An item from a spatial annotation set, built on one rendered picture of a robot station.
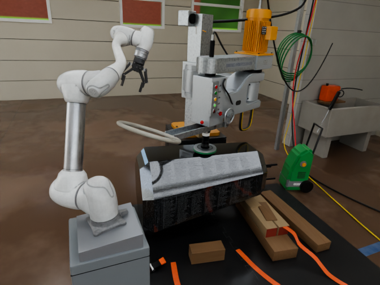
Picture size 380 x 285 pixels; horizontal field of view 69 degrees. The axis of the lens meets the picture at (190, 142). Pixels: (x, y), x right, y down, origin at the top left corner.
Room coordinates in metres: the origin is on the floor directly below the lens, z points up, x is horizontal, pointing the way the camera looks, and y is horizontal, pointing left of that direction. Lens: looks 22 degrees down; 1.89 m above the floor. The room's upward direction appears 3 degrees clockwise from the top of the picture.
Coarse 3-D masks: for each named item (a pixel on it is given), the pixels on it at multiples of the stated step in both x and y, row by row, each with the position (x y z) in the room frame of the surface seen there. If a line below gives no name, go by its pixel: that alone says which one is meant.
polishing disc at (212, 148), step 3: (198, 144) 2.47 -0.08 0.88; (210, 144) 2.49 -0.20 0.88; (195, 147) 2.40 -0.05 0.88; (198, 147) 2.40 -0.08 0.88; (210, 147) 2.42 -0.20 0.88; (213, 147) 2.42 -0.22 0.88; (198, 150) 2.33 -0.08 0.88; (201, 150) 2.33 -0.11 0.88; (204, 150) 2.33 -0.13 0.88; (207, 150) 2.33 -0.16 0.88; (210, 150) 2.34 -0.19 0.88; (213, 150) 2.34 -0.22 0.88
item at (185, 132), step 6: (186, 126) 2.29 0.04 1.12; (192, 126) 2.35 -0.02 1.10; (198, 126) 2.41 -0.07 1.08; (216, 126) 2.41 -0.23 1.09; (222, 126) 2.49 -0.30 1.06; (168, 132) 2.13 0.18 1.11; (174, 132) 2.19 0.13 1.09; (180, 132) 2.24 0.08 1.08; (186, 132) 2.13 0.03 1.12; (192, 132) 2.19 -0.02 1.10; (198, 132) 2.25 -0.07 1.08; (180, 138) 2.09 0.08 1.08
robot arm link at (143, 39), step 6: (144, 30) 1.96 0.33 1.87; (150, 30) 1.97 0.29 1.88; (132, 36) 1.95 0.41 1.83; (138, 36) 1.95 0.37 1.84; (144, 36) 1.94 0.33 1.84; (150, 36) 1.96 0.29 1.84; (132, 42) 1.96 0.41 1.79; (138, 42) 1.94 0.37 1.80; (144, 42) 1.93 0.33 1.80; (150, 42) 1.96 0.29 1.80; (144, 48) 1.93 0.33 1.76; (150, 48) 1.97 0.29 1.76
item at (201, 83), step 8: (200, 80) 2.35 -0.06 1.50; (208, 80) 2.30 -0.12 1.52; (216, 80) 2.30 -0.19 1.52; (200, 88) 2.35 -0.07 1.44; (208, 88) 2.29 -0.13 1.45; (192, 96) 2.41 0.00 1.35; (200, 96) 2.35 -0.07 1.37; (208, 96) 2.29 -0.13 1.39; (224, 96) 2.40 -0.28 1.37; (192, 104) 2.41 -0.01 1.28; (200, 104) 2.34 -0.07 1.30; (208, 104) 2.28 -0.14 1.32; (192, 112) 2.40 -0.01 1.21; (200, 112) 2.34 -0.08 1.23; (208, 112) 2.28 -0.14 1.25; (192, 120) 2.40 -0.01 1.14; (200, 120) 2.34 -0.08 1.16; (208, 120) 2.28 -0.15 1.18; (216, 120) 2.34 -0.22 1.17
